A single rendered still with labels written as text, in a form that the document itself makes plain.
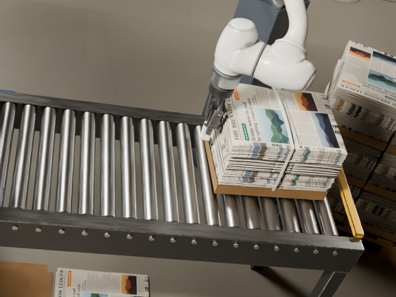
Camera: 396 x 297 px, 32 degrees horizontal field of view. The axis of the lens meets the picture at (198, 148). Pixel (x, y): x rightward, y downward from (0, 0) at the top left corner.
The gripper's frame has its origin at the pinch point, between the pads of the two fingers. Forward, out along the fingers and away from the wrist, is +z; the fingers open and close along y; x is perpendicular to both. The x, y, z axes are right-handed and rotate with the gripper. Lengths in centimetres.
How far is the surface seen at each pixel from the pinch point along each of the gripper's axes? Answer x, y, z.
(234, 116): -5.8, -3.0, -10.0
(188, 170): 3.4, -5.3, 13.2
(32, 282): 47, 3, 93
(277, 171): -21.3, -14.0, 0.6
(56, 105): 47, 18, 13
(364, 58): -79, 69, 10
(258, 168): -14.9, -14.4, -0.2
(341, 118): -68, 45, 25
